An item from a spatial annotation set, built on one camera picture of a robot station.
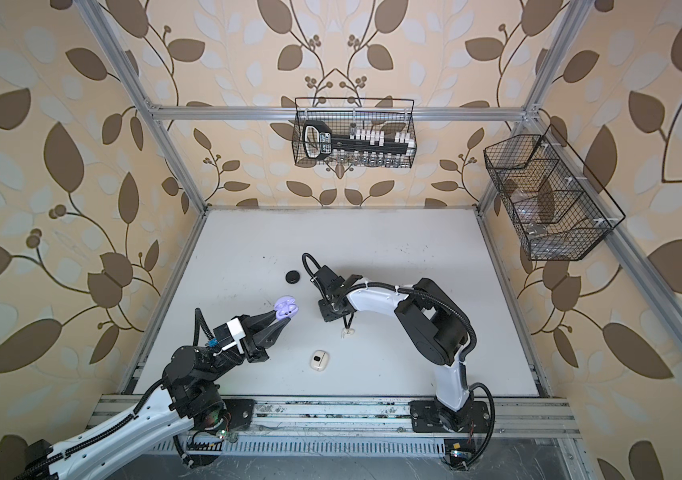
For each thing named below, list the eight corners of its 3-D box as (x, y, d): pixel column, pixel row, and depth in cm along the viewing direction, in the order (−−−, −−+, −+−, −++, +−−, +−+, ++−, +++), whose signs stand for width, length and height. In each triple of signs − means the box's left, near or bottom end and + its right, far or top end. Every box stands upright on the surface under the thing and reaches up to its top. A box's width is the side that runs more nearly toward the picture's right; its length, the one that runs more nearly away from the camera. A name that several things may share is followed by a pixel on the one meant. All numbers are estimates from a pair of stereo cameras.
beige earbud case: (310, 371, 84) (309, 368, 82) (312, 353, 87) (311, 350, 85) (328, 371, 84) (327, 368, 82) (329, 353, 87) (328, 350, 85)
